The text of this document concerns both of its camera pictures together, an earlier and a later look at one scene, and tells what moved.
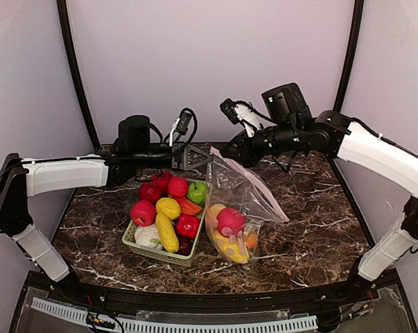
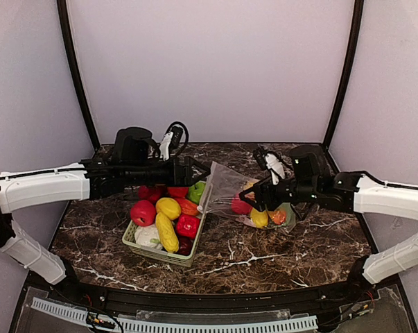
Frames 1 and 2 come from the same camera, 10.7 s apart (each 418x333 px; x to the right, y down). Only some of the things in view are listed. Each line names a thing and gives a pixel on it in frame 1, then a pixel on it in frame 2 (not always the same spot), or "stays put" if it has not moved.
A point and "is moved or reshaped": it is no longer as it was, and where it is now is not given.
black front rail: x=129 y=301 stays put
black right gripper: x=245 y=150 to x=267 y=191
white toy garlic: x=147 y=236 stays put
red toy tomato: x=143 y=213 stays put
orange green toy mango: x=250 y=238 to x=279 y=217
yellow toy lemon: x=168 y=207 stays put
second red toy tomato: x=177 y=186 stays put
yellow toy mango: x=233 y=248 to x=260 y=218
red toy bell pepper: x=186 y=225 stays put
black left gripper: x=177 y=157 to x=180 y=170
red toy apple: x=230 y=222 to x=239 y=207
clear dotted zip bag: x=237 y=205 is moved or reshaped
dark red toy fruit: x=184 y=246 stays put
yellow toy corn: x=167 y=232 stays put
